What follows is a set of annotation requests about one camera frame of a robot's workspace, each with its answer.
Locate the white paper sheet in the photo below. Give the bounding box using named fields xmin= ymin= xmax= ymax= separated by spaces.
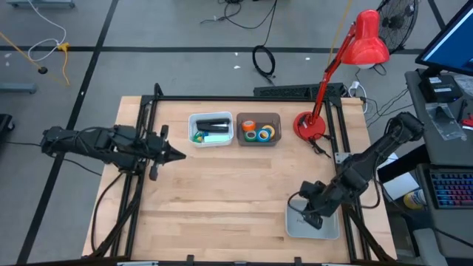
xmin=381 ymin=157 xmax=421 ymax=201

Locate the black caster wheel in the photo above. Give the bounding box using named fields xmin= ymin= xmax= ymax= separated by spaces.
xmin=0 ymin=113 xmax=16 ymax=132

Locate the grey desk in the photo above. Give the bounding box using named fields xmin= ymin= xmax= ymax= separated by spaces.
xmin=404 ymin=68 xmax=473 ymax=167

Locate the white power adapter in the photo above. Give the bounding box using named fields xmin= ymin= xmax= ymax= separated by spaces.
xmin=348 ymin=80 xmax=369 ymax=115

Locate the yellow cord with black plug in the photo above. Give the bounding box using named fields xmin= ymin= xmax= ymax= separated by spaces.
xmin=0 ymin=32 xmax=49 ymax=75

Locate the black aluminium table frame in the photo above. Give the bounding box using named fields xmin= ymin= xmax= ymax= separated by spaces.
xmin=88 ymin=83 xmax=397 ymax=264

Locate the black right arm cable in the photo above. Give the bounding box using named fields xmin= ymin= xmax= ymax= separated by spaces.
xmin=287 ymin=190 xmax=308 ymax=216

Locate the coiled black floor cable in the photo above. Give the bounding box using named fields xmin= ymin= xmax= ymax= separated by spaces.
xmin=251 ymin=44 xmax=276 ymax=79

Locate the yellow floor cable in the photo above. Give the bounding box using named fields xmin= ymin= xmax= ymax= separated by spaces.
xmin=56 ymin=41 xmax=71 ymax=88

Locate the backlit rainbow keyboard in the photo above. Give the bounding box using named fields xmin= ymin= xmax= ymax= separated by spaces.
xmin=429 ymin=171 xmax=473 ymax=210

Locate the black mini computer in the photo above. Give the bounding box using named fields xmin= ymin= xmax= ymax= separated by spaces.
xmin=418 ymin=74 xmax=463 ymax=104

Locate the yellow wipes canister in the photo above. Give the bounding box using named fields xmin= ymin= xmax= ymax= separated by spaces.
xmin=403 ymin=188 xmax=426 ymax=211

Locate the white plastic bin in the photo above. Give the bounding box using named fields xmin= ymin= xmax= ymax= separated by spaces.
xmin=188 ymin=111 xmax=235 ymax=149

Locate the loose black floor cable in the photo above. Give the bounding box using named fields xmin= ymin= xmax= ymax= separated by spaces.
xmin=199 ymin=0 xmax=278 ymax=47

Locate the black keyboard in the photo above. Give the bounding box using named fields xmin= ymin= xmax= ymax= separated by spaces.
xmin=253 ymin=82 xmax=345 ymax=99

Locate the hanging yellow cord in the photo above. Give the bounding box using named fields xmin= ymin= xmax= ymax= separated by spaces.
xmin=327 ymin=0 xmax=354 ymax=69

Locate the grey cart base bar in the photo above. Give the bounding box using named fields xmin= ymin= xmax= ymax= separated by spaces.
xmin=0 ymin=82 xmax=37 ymax=95
xmin=5 ymin=0 xmax=77 ymax=9

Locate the red desk lamp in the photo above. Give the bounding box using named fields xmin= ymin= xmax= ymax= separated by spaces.
xmin=293 ymin=9 xmax=391 ymax=142

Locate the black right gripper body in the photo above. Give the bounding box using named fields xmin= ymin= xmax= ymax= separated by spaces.
xmin=299 ymin=180 xmax=343 ymax=230

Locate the clear plastic bag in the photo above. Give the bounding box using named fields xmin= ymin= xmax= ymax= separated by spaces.
xmin=424 ymin=102 xmax=468 ymax=142

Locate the mint green stapler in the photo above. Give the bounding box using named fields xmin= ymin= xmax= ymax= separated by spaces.
xmin=203 ymin=134 xmax=231 ymax=144

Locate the black computer monitor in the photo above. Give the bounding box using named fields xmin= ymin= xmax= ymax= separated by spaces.
xmin=415 ymin=0 xmax=473 ymax=78

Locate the light grey plastic tray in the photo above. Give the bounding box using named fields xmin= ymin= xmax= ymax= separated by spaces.
xmin=285 ymin=199 xmax=341 ymax=241

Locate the black floor fan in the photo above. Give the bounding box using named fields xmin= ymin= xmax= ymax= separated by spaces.
xmin=375 ymin=0 xmax=421 ymax=55

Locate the grey translucent plastic bin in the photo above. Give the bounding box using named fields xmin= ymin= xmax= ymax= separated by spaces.
xmin=236 ymin=112 xmax=284 ymax=148

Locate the white floor cable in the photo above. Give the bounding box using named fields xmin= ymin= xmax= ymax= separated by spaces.
xmin=27 ymin=0 xmax=68 ymax=63

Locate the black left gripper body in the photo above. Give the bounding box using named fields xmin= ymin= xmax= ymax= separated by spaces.
xmin=118 ymin=125 xmax=169 ymax=181

